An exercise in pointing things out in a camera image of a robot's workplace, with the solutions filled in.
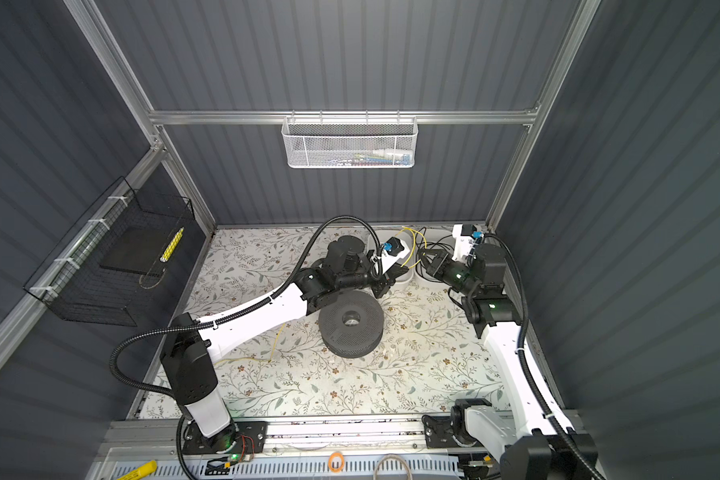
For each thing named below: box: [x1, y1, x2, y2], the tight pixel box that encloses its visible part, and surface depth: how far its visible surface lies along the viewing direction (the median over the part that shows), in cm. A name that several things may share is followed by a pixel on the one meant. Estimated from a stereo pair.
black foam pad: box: [100, 226, 180, 276], surface depth 77 cm
